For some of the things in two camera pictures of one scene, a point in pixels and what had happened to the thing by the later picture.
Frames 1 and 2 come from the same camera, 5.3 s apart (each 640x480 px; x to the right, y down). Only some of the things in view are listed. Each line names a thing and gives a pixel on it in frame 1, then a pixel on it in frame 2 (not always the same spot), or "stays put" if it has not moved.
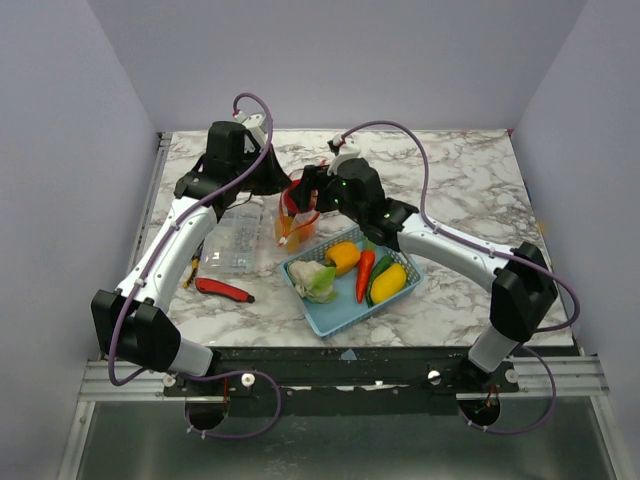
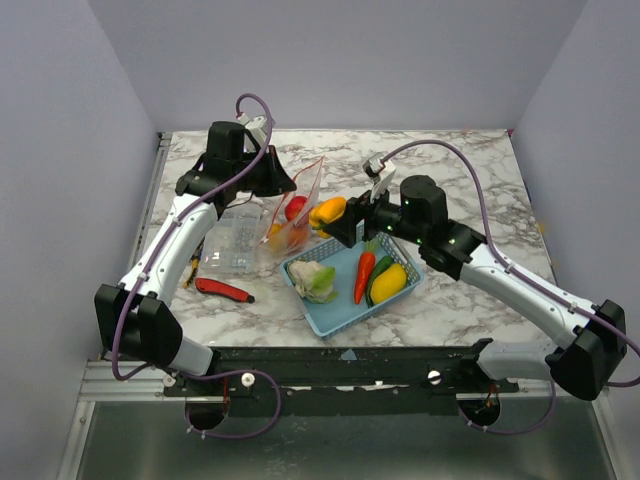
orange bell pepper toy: (345, 255) → (326, 212)
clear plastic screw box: (233, 246) stays put
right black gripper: (307, 187) → (354, 218)
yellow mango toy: (388, 283) stays put
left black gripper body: (264, 181) stays put
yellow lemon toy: (282, 227) → (277, 236)
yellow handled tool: (193, 268) stays put
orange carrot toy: (365, 267) stays put
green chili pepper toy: (382, 264) stays put
